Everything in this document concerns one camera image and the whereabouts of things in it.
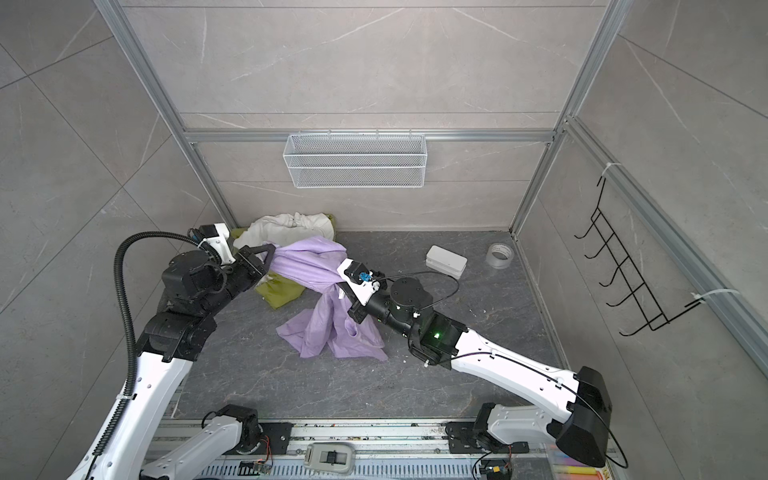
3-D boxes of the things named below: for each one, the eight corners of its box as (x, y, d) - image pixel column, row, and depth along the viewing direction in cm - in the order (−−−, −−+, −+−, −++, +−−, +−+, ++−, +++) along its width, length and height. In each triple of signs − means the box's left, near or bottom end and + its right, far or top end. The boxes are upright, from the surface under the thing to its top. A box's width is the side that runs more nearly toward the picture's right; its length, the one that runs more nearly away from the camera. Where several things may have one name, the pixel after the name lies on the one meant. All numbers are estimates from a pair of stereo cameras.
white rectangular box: (422, 264, 112) (423, 255, 108) (430, 252, 116) (431, 243, 112) (459, 280, 107) (462, 271, 103) (466, 267, 111) (469, 258, 107)
